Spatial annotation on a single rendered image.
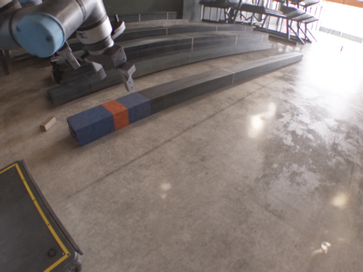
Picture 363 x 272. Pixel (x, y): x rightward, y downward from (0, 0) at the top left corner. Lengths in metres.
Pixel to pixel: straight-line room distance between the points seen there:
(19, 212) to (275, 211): 1.35
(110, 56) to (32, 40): 0.21
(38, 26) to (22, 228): 0.74
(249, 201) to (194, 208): 0.35
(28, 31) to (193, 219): 1.08
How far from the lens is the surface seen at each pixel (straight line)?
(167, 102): 2.01
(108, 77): 2.56
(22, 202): 1.02
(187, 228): 1.13
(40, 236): 0.87
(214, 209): 1.21
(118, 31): 0.60
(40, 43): 0.43
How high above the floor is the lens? 1.00
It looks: 38 degrees down
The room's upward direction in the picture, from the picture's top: 3 degrees clockwise
